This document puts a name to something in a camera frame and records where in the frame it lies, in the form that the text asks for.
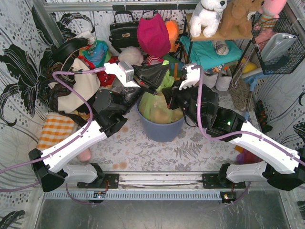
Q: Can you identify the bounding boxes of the white sneaker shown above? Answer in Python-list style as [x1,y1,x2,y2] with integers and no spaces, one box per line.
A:
[203,71,218,88]
[215,68,232,92]

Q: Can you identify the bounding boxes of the purple cable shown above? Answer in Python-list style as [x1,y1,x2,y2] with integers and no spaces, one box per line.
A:
[0,66,108,206]
[196,65,305,206]

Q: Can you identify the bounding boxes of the right white sneaker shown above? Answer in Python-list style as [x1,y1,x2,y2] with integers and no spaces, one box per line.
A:
[215,68,232,92]

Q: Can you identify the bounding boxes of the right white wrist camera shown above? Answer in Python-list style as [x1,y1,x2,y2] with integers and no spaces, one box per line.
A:
[179,63,200,91]

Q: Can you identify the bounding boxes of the left white sneaker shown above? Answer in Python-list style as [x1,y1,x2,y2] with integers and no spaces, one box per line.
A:
[203,71,218,88]

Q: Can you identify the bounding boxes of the orange checkered towel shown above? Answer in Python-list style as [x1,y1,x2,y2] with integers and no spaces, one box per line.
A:
[36,112,78,151]

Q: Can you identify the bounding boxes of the black orange tool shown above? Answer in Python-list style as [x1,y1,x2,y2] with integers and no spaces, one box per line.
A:
[256,100,273,134]

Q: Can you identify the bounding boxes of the pink cylindrical pouch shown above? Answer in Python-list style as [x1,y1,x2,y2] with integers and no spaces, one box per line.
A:
[78,148,92,162]

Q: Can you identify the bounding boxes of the purple orange sock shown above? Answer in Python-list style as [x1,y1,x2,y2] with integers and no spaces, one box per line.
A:
[235,146,262,165]

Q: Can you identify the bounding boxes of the yellow plush toy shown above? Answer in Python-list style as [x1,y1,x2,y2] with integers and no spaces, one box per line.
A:
[241,57,258,74]

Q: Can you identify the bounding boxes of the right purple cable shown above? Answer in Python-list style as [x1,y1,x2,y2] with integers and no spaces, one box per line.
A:
[196,65,305,206]

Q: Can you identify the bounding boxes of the black wire basket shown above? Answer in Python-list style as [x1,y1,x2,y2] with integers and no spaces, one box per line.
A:
[252,11,305,74]

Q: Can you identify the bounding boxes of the green plastic trash bag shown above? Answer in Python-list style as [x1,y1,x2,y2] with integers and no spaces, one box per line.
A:
[138,70,183,124]

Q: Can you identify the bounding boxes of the orange plush toy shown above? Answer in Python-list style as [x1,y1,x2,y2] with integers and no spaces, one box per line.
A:
[165,20,179,52]

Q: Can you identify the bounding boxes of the red clothing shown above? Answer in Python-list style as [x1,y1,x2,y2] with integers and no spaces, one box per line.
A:
[88,56,122,87]

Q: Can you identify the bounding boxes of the white plush dog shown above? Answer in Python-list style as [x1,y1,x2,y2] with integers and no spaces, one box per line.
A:
[190,0,227,38]

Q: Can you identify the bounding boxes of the cream plush lamb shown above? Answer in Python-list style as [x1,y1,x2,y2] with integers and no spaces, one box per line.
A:
[118,46,144,66]

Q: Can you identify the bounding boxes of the blue trash bin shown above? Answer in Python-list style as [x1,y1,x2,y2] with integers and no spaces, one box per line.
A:
[135,98,184,143]

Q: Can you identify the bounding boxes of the wooden metal shelf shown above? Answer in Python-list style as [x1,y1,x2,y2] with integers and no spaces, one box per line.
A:
[183,13,253,67]

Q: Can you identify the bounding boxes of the brown teddy bear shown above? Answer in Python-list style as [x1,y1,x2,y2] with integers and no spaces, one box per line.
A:
[220,0,264,38]

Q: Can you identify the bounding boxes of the rainbow striped cloth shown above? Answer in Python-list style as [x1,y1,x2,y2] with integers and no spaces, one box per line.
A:
[163,54,184,80]

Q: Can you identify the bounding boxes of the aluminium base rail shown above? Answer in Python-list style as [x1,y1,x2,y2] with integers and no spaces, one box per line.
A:
[44,172,255,203]

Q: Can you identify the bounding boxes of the silver foil bag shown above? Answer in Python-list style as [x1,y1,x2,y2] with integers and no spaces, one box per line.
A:
[261,33,298,62]

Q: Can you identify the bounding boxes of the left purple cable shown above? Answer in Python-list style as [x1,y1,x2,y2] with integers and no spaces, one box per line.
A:
[0,66,108,206]

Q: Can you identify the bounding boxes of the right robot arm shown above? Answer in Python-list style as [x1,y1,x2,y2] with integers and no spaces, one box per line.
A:
[162,85,305,191]

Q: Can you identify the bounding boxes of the black leather handbag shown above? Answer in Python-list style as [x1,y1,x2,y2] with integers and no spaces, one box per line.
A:
[109,10,140,53]

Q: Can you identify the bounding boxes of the teal folded cloth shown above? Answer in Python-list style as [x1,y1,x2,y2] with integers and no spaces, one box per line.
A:
[189,41,243,70]

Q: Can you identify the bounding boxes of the cream canvas tote bag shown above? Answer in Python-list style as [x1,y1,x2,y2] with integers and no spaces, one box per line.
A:
[54,58,100,114]

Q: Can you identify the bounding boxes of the colourful patterned cloth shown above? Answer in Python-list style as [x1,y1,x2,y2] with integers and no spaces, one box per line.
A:
[78,40,112,69]

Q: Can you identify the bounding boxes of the grey patterned plush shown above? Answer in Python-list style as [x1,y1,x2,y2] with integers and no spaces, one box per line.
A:
[213,40,229,55]

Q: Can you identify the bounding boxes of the pink plush toy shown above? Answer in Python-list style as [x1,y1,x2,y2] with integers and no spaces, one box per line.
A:
[258,0,287,29]

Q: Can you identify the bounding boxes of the magenta fabric bag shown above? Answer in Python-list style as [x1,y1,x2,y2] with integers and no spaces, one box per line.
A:
[137,13,171,57]

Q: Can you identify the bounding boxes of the black round hat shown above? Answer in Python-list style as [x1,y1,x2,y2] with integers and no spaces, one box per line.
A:
[51,38,89,62]

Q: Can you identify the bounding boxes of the pink white plush doll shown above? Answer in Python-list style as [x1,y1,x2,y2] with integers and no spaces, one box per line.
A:
[146,55,164,65]

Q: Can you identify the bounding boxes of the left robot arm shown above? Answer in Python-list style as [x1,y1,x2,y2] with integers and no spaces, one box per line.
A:
[29,62,169,192]

